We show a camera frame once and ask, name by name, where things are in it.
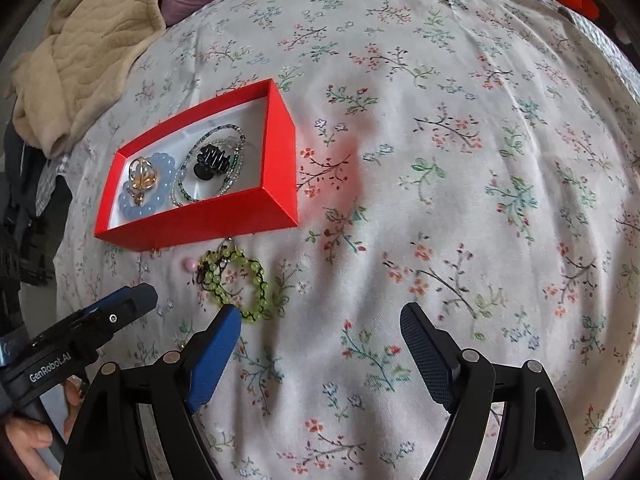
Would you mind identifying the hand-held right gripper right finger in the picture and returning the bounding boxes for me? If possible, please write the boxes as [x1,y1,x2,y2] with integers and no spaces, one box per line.
[400,302,584,480]

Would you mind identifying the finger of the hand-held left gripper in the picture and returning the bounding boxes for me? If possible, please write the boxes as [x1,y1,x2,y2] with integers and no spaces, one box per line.
[75,283,159,343]

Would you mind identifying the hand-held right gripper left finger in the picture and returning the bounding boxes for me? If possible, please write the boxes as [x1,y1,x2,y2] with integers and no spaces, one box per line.
[60,304,242,480]

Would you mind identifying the pale blue bead bracelet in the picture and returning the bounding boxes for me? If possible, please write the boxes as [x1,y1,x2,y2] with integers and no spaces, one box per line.
[118,152,177,220]

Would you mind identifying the red cardboard box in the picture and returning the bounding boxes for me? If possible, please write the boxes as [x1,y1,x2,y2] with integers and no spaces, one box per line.
[94,78,300,253]

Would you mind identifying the thin green bead bracelet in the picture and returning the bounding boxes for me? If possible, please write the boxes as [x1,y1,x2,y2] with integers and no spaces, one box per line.
[171,132,242,207]

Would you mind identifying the gold hair clip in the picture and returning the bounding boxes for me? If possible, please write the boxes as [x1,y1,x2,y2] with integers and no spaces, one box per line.
[128,156,162,194]

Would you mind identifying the black hair claw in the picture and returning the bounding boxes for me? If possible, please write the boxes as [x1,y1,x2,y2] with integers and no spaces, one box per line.
[192,143,232,181]

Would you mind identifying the clear bead bracelet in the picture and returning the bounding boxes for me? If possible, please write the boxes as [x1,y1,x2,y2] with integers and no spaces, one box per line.
[185,124,247,197]

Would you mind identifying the person's left hand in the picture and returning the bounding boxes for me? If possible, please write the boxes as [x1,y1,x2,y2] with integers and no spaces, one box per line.
[4,374,87,468]

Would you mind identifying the dark clothes pile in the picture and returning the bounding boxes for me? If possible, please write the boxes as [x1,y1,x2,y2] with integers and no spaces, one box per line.
[0,125,71,283]

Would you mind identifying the floral bed sheet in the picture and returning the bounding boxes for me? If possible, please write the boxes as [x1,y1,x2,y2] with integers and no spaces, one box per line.
[52,0,640,480]

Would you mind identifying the beige quilted blanket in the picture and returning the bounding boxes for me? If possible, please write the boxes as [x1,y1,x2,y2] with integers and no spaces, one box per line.
[5,0,189,149]

